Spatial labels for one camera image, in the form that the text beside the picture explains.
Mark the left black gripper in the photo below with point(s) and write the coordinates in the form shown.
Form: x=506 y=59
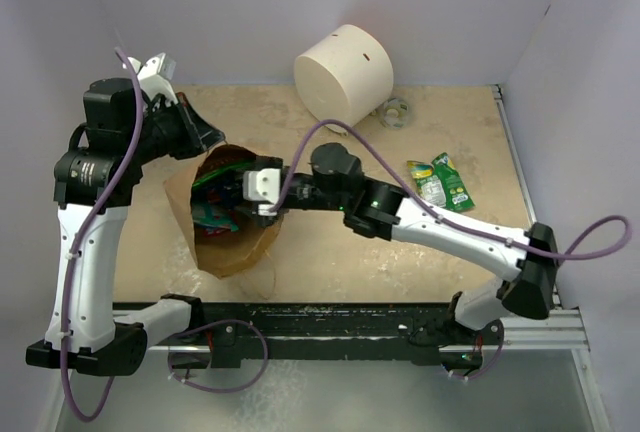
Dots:
x=198 y=136

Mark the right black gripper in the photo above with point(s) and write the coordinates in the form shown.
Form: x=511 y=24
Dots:
x=263 y=220

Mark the brown paper bag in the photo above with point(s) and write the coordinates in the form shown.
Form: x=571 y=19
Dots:
x=206 y=200

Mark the small yellow green snack packet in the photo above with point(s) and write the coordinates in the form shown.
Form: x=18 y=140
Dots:
x=428 y=184

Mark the large green chips bag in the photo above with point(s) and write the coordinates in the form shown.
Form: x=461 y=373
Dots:
x=207 y=177

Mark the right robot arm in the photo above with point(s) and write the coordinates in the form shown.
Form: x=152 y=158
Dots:
x=524 y=275

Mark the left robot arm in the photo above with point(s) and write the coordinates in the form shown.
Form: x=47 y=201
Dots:
x=126 y=126

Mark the teal snack packet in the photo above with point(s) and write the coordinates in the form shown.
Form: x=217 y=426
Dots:
x=213 y=219

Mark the white cylindrical container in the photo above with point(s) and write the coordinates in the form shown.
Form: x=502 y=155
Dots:
x=345 y=76

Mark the clear tape roll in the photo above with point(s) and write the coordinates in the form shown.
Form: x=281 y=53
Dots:
x=395 y=114

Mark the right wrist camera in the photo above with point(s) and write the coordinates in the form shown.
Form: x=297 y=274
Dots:
x=262 y=189

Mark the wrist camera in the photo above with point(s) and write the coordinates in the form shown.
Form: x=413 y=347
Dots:
x=262 y=189
x=154 y=76

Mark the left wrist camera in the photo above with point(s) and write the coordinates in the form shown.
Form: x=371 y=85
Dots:
x=154 y=76

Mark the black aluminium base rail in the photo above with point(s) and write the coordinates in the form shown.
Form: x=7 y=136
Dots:
x=409 y=332

